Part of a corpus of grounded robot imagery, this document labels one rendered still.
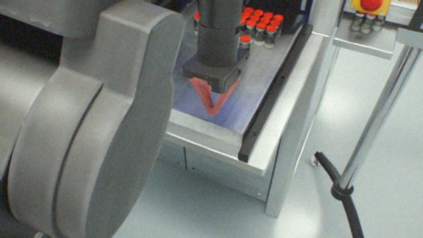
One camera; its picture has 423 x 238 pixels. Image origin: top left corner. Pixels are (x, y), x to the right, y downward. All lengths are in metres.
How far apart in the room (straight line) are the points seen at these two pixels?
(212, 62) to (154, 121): 0.34
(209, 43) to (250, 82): 0.24
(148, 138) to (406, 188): 1.67
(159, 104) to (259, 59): 0.61
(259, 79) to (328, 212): 0.98
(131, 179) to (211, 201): 1.39
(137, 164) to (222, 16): 0.33
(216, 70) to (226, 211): 1.09
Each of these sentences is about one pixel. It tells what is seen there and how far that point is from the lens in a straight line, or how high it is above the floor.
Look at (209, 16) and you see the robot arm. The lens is 0.47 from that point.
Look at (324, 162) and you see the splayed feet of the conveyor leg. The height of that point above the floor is 0.10.
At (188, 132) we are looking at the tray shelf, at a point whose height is 0.88.
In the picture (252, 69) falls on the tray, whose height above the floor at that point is 0.88.
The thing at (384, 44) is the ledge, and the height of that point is 0.88.
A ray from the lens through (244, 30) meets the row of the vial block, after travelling 0.79.
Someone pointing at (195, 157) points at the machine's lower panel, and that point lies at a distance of 1.41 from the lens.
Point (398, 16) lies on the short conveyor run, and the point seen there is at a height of 0.91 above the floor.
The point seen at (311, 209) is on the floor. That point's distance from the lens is 1.58.
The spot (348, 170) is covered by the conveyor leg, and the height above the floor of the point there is 0.27.
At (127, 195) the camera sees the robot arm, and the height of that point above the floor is 1.21.
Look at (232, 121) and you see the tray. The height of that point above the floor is 0.88.
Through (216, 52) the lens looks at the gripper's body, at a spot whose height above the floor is 1.05.
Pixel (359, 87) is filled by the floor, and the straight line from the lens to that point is 2.15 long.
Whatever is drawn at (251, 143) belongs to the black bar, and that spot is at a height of 0.90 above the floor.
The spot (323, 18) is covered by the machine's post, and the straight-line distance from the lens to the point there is 0.84.
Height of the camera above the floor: 1.35
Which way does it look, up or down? 48 degrees down
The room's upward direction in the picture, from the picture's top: straight up
